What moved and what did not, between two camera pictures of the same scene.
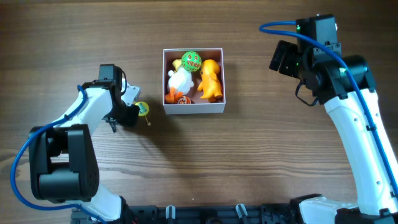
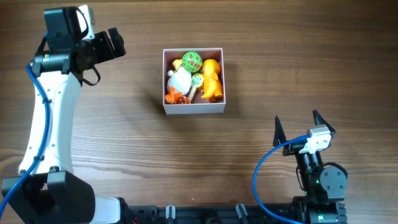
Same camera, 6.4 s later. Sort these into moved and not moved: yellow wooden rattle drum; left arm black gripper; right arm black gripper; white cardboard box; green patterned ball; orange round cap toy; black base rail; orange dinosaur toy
Moved: left arm black gripper; right arm black gripper; yellow wooden rattle drum
Not moved: green patterned ball; white cardboard box; orange round cap toy; orange dinosaur toy; black base rail
